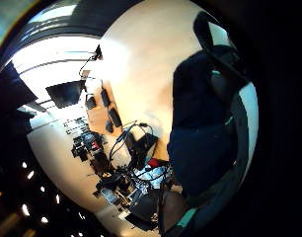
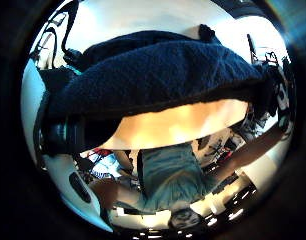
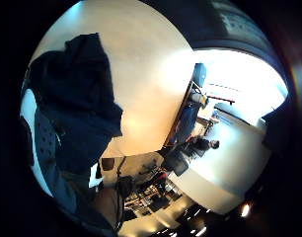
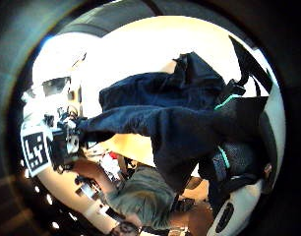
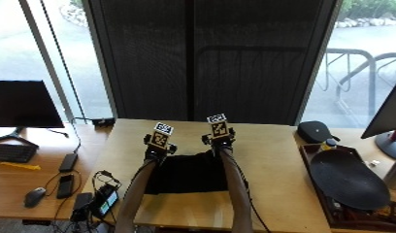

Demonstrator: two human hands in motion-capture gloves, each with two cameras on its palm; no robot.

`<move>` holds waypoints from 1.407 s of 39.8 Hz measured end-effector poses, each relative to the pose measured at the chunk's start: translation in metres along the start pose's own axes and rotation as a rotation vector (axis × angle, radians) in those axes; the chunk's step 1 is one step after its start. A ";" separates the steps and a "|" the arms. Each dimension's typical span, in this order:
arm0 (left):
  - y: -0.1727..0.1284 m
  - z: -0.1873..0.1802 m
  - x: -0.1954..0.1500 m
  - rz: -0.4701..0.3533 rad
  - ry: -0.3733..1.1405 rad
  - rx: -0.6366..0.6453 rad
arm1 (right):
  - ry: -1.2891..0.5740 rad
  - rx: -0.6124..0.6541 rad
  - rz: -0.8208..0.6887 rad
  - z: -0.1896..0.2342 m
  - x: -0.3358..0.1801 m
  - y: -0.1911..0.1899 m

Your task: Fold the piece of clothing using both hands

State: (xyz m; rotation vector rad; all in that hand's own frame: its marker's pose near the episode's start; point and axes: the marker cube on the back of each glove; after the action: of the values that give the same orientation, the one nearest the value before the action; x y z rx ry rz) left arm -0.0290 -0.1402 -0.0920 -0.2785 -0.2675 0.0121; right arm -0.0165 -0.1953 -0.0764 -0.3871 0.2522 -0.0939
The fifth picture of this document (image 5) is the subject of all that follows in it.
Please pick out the grey monitor with round stand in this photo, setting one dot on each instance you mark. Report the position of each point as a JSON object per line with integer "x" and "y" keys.
{"x": 389, "y": 119}

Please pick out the black keyboard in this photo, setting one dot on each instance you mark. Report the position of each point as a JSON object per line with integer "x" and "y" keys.
{"x": 9, "y": 152}

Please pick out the black power adapter brick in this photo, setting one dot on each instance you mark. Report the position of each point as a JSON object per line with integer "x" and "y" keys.
{"x": 68, "y": 162}

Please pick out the smartphone with lit screen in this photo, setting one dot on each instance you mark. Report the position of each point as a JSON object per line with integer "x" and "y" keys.
{"x": 106, "y": 198}

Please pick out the black computer mouse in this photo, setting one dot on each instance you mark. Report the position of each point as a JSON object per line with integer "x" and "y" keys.
{"x": 35, "y": 196}

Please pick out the white marker cube on left glove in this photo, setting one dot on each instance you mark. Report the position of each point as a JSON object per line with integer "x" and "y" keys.
{"x": 161, "y": 135}

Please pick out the dark wooden tray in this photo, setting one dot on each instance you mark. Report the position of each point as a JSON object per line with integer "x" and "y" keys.
{"x": 335, "y": 207}

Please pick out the black oval case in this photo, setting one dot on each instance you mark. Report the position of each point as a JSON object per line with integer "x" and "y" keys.
{"x": 314, "y": 131}

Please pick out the yellow flat tool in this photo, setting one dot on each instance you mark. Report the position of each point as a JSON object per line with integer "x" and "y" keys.
{"x": 20, "y": 166}

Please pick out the small black box device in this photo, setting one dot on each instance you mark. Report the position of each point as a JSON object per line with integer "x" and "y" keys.
{"x": 80, "y": 206}

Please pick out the person's left hand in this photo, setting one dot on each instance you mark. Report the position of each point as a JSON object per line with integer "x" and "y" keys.
{"x": 156, "y": 149}

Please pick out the small white object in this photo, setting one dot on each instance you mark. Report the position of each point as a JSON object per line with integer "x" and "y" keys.
{"x": 373, "y": 162}

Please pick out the black roller blind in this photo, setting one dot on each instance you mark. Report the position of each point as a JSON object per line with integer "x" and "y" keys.
{"x": 206, "y": 61}

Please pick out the black oval plate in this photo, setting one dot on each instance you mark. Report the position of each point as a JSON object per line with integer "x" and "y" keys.
{"x": 347, "y": 179}

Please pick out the black cloth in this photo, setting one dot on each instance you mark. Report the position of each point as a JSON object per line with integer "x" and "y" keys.
{"x": 189, "y": 174}

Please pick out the black computer monitor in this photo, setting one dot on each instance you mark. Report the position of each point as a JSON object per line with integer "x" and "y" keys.
{"x": 21, "y": 105}

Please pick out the person's right hand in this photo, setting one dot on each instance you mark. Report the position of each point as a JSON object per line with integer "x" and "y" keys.
{"x": 220, "y": 140}

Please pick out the white marker cube on right glove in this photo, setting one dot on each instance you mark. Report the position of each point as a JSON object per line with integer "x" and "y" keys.
{"x": 218, "y": 126}

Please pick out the metal bicycle rack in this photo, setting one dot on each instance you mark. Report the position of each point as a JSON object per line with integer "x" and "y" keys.
{"x": 361, "y": 81}

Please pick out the white marker cube on glove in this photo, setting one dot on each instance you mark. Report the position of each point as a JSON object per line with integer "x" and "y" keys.
{"x": 161, "y": 135}
{"x": 218, "y": 126}

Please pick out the black smartphone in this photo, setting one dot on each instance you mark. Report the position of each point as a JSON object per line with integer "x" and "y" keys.
{"x": 65, "y": 186}

